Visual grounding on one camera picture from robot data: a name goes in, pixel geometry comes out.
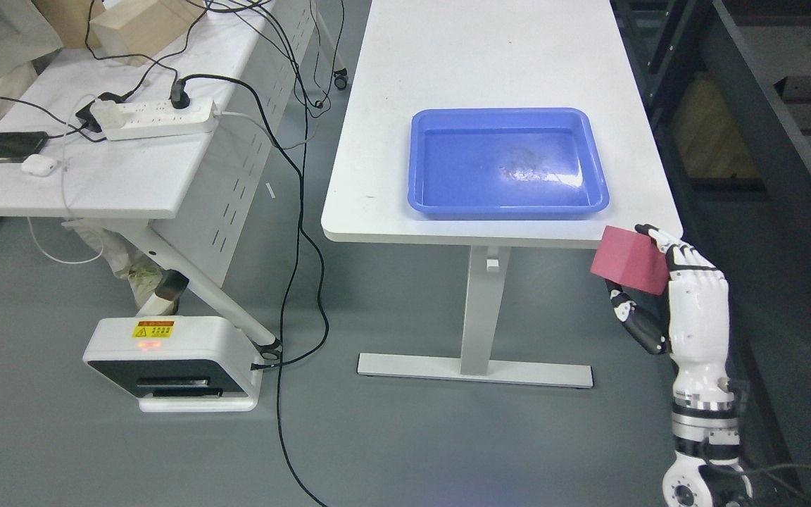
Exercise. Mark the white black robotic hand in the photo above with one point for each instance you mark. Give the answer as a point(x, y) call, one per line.
point(697, 336)

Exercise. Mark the pink foam block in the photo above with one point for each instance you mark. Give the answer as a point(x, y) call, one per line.
point(630, 259)

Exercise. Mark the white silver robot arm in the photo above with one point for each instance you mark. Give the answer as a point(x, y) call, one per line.
point(706, 470)

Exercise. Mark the black metal shelf right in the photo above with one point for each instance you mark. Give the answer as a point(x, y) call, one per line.
point(727, 88)

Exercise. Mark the blue plastic tray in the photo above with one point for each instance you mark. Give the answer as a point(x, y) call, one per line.
point(531, 163)

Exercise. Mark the wooden block with hole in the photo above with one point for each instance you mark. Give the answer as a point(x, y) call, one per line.
point(131, 31)

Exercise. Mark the white table with legs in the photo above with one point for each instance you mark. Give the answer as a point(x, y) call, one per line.
point(419, 55)

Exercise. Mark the white box device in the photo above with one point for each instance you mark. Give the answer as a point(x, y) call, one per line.
point(175, 363)

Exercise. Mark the white side desk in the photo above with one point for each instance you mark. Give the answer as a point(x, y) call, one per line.
point(183, 200)

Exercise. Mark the white power strip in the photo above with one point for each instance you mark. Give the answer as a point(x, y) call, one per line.
point(141, 120)

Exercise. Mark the white earbuds case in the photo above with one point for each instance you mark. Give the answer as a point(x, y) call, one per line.
point(38, 165)

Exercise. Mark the black smartphone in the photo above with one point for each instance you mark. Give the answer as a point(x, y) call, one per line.
point(15, 147)

